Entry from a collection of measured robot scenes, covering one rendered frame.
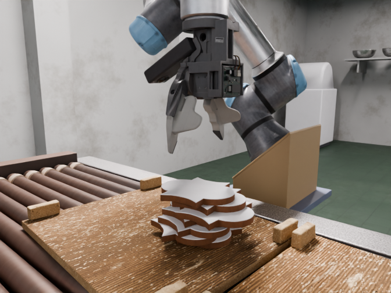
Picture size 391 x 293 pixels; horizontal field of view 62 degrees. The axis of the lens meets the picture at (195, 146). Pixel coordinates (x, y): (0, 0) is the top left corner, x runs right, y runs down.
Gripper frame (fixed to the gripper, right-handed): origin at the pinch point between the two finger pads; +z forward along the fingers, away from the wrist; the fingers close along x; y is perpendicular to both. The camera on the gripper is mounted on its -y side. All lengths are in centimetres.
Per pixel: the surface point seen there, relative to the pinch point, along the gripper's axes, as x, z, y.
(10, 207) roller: -11.7, 17.4, -45.3
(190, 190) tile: -1.6, 7.6, 0.0
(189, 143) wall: 322, 73, -244
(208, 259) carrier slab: -6.3, 15.9, 6.8
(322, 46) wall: 698, -88, -168
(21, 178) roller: 1, 17, -66
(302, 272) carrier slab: -1.3, 16.1, 19.6
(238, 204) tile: 0.5, 8.9, 8.3
